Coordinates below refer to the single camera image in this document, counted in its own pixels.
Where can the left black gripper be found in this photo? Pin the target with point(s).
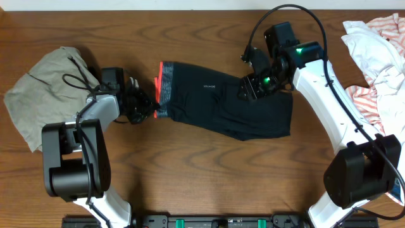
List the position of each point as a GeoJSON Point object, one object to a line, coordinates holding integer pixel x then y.
{"type": "Point", "coordinates": [147, 104]}

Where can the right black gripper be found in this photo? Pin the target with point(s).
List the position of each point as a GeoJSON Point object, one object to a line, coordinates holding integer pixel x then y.
{"type": "Point", "coordinates": [252, 89]}

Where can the black leggings with red waistband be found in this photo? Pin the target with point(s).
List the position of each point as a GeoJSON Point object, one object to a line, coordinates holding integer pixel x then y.
{"type": "Point", "coordinates": [206, 98]}

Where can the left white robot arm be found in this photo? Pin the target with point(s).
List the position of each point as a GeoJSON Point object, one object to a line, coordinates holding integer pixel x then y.
{"type": "Point", "coordinates": [75, 158]}

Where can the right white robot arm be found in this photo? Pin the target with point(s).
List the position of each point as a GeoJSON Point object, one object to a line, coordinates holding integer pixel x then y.
{"type": "Point", "coordinates": [365, 163]}

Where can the khaki folded garment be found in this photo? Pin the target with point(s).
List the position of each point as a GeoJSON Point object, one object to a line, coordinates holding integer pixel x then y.
{"type": "Point", "coordinates": [42, 97]}

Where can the red white striped garment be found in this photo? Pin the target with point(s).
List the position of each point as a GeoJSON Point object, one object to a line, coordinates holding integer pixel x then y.
{"type": "Point", "coordinates": [367, 101]}

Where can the blue patterned garment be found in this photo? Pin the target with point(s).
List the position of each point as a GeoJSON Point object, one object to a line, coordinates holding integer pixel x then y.
{"type": "Point", "coordinates": [396, 191]}

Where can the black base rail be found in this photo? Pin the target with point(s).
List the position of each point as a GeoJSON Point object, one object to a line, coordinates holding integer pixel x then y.
{"type": "Point", "coordinates": [275, 221]}

